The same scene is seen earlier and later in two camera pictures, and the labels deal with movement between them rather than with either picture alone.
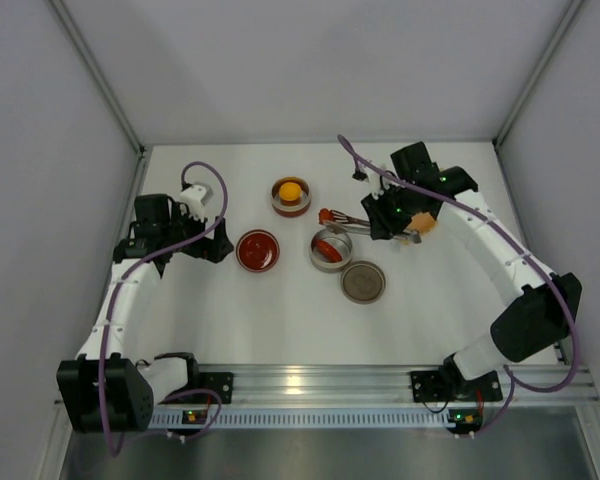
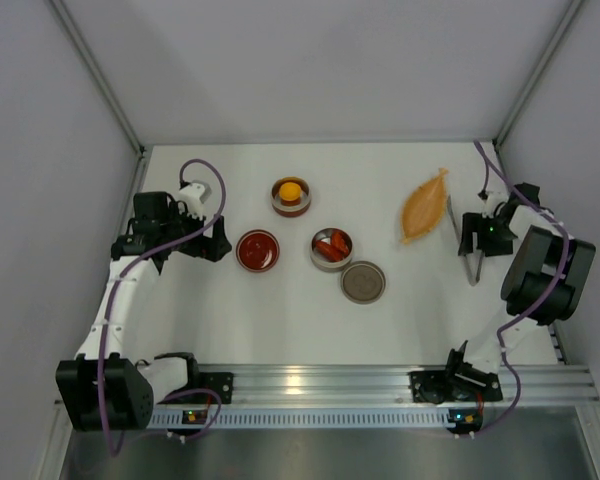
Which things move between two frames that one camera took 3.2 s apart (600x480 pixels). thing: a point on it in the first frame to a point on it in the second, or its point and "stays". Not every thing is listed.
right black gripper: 380,218 to 478,230
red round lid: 257,250 stays
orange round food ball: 290,191 stays
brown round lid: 362,282 stays
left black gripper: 200,240 stays
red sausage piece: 329,250 stays
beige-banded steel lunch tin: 341,242 stays
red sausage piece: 325,215 to 338,241
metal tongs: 341,224 to 473,281
